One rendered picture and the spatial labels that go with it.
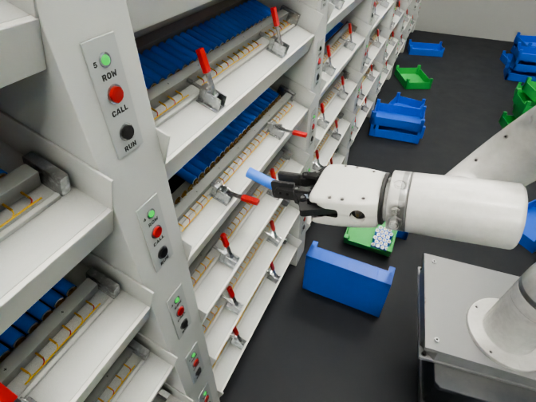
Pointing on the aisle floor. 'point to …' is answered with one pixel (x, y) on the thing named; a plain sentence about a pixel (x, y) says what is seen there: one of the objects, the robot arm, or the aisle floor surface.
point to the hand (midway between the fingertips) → (287, 185)
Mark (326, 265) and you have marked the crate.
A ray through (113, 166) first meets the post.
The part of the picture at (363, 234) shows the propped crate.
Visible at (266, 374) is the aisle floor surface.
